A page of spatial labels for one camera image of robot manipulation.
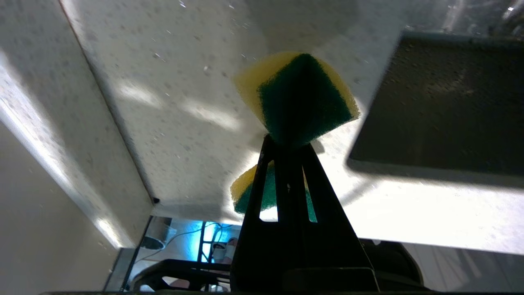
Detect yellow and green sponge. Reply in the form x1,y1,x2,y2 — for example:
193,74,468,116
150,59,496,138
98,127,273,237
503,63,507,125
230,51,361,215

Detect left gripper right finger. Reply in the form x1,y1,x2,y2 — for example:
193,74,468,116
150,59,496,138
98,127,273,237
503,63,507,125
287,141,379,292

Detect dark grey cutting board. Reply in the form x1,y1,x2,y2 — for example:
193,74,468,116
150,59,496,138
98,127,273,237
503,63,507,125
346,30,524,190

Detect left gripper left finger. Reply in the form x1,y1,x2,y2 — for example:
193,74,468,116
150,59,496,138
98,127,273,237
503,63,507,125
230,134,292,292

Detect white cable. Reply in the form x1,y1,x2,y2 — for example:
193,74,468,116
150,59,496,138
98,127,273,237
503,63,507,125
137,225,230,263

